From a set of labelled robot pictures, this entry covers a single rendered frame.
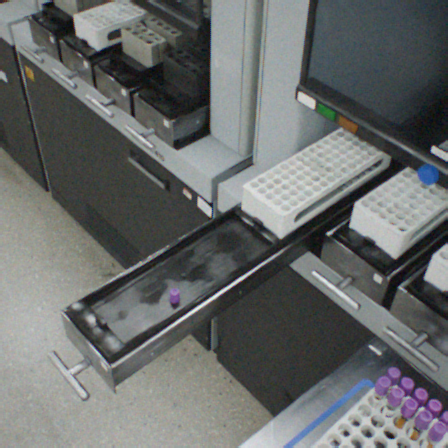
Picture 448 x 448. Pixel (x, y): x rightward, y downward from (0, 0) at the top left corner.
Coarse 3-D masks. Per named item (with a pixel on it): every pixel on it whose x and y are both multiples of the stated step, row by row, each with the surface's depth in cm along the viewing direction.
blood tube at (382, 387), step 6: (384, 378) 71; (378, 384) 70; (384, 384) 70; (390, 384) 70; (378, 390) 71; (384, 390) 70; (372, 396) 73; (378, 396) 72; (384, 396) 72; (372, 402) 73; (378, 402) 73; (366, 414) 76; (372, 420) 77
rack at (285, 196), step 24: (336, 144) 113; (360, 144) 113; (288, 168) 109; (312, 168) 109; (336, 168) 109; (360, 168) 109; (384, 168) 116; (264, 192) 105; (288, 192) 104; (312, 192) 104; (336, 192) 112; (264, 216) 103; (288, 216) 100
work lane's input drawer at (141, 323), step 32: (352, 192) 111; (224, 224) 107; (256, 224) 105; (320, 224) 107; (160, 256) 100; (192, 256) 101; (224, 256) 101; (256, 256) 100; (288, 256) 104; (96, 288) 96; (128, 288) 96; (160, 288) 96; (192, 288) 97; (224, 288) 96; (64, 320) 93; (96, 320) 90; (128, 320) 92; (160, 320) 90; (192, 320) 94; (96, 352) 88; (128, 352) 88; (160, 352) 93
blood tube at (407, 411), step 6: (408, 402) 69; (414, 402) 69; (402, 408) 69; (408, 408) 68; (414, 408) 68; (402, 414) 70; (408, 414) 69; (414, 414) 70; (396, 420) 72; (402, 420) 70; (408, 420) 70; (396, 426) 72; (402, 426) 71; (390, 432) 74; (390, 438) 75
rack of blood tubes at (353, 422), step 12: (408, 396) 75; (360, 408) 75; (372, 408) 74; (420, 408) 74; (348, 420) 77; (360, 420) 73; (384, 420) 73; (336, 432) 72; (348, 432) 77; (360, 432) 72; (372, 432) 73; (396, 432) 72; (324, 444) 71; (336, 444) 76; (348, 444) 71; (360, 444) 76; (372, 444) 71; (384, 444) 72; (396, 444) 71; (408, 444) 71; (420, 444) 75; (444, 444) 71
